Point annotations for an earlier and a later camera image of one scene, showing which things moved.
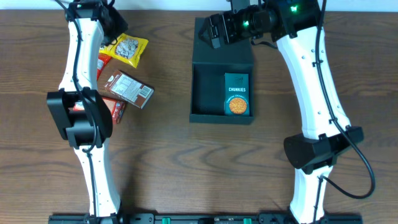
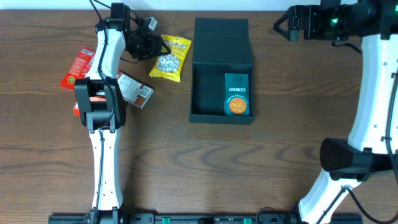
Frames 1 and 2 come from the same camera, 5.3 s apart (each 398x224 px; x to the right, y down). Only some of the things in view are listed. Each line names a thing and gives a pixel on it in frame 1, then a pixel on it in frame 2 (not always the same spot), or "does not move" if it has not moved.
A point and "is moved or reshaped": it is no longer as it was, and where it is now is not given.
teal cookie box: x=236 y=94 does not move
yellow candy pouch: x=127 y=48 is moved or reshaped
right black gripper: x=226 y=20 → x=311 y=13
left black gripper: x=121 y=24 → x=153 y=50
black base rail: x=203 y=218 does not move
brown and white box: x=129 y=89 does not move
